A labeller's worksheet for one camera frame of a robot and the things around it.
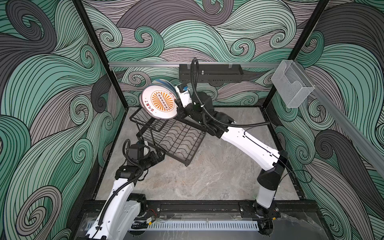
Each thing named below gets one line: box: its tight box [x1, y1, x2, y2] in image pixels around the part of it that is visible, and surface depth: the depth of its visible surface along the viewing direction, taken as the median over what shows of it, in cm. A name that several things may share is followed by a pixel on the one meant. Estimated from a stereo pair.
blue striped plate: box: [153, 79, 178, 91], surface depth 84 cm
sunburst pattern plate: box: [139, 84, 178, 120], surface depth 71 cm
